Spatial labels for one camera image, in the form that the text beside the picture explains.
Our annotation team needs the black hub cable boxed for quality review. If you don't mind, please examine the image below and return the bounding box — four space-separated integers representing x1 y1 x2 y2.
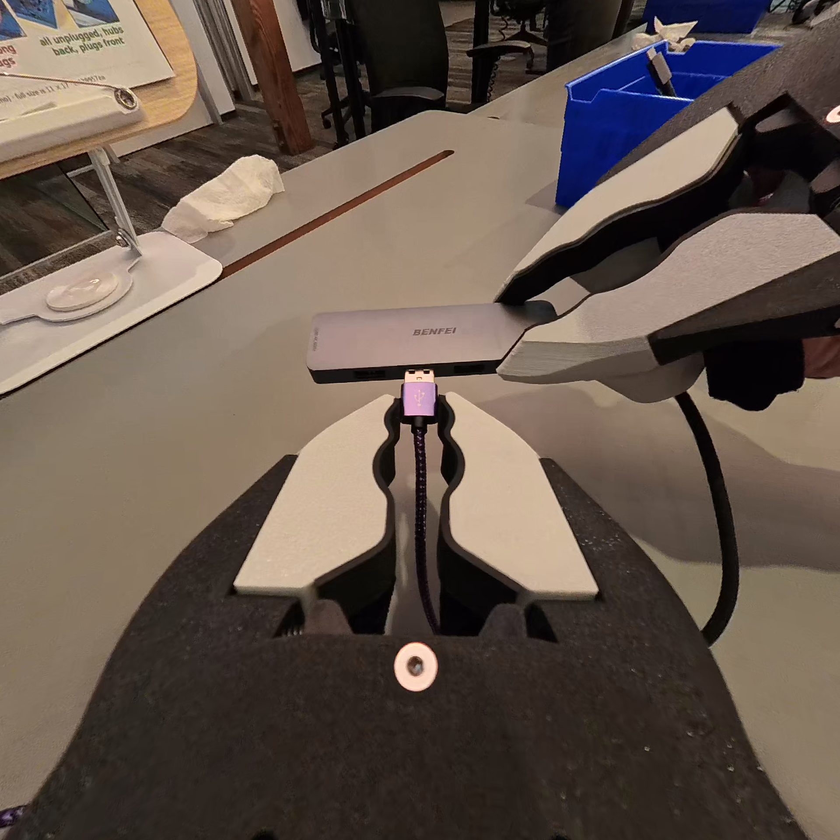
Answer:
676 392 741 647

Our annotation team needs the crumpled white paper towel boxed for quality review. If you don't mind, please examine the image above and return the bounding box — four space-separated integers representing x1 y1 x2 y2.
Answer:
161 155 286 245

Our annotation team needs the purple braided usb cable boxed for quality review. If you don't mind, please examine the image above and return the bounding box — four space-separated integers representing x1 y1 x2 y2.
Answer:
0 367 442 829

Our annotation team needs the small crumpled white tissue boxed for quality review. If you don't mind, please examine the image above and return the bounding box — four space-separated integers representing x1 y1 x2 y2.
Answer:
631 16 698 55

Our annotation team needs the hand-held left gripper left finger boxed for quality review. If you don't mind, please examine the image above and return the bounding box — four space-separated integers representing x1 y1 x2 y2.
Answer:
233 394 396 598

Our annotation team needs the printed instruction sheet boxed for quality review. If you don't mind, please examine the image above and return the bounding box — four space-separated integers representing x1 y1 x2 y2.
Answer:
0 0 177 122

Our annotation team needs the black office chair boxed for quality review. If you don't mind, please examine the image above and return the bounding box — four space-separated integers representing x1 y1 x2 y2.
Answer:
469 0 549 106
320 0 450 151

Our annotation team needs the dark slim divider panel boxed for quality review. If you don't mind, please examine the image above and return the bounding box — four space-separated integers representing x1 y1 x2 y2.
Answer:
646 49 678 99

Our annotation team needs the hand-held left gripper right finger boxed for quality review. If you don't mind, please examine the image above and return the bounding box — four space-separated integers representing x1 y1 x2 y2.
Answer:
438 392 599 603

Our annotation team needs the wooden post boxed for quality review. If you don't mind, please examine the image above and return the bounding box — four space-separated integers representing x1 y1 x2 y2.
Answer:
231 0 315 156

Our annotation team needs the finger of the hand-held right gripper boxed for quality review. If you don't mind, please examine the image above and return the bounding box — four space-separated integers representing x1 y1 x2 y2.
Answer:
497 213 829 403
495 107 746 306

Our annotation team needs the wooden document stand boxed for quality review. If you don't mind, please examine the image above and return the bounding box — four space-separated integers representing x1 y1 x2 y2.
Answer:
0 0 224 395

